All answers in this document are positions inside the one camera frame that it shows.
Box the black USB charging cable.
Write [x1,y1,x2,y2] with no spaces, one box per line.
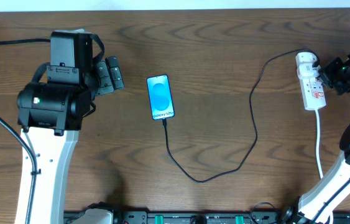
[161,48,321,184]

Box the white power strip cord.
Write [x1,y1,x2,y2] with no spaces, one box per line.
[314,108,325,180]

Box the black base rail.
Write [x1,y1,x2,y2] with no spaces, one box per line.
[64,202,350,224]

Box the white power strip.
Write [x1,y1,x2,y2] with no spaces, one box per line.
[297,65,326,111]

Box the blue Galaxy smartphone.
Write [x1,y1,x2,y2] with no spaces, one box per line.
[147,75,175,121]

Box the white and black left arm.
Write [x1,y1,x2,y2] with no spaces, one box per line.
[15,29,124,223]

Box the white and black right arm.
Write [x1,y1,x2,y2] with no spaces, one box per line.
[277,50,350,223]

